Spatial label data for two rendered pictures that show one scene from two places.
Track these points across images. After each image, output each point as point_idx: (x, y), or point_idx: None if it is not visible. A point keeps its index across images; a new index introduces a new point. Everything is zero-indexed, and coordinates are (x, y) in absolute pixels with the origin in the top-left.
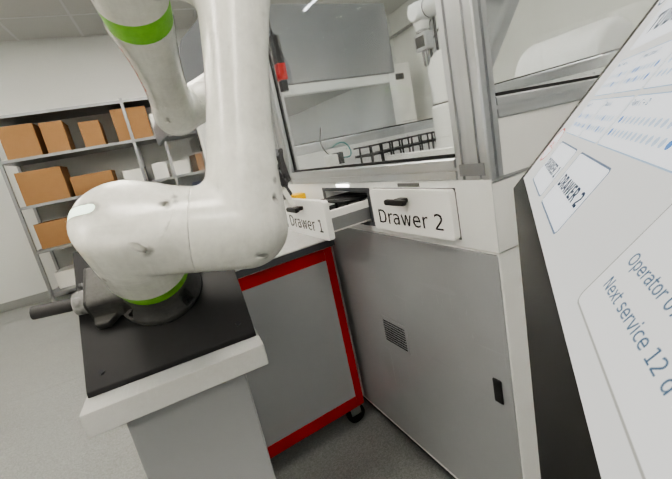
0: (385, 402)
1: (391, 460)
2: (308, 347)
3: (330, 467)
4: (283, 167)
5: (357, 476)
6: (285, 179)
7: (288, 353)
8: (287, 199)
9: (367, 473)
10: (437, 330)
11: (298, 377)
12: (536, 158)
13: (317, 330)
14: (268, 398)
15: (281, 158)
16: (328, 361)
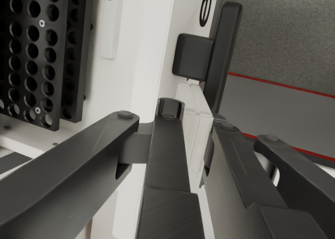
0: (209, 33)
1: (244, 11)
2: (256, 98)
3: (288, 57)
4: (89, 151)
5: (279, 26)
6: (137, 139)
7: (290, 107)
8: (203, 98)
9: (270, 20)
10: None
11: (284, 98)
12: None
13: (233, 96)
14: (334, 108)
15: (16, 193)
16: (235, 86)
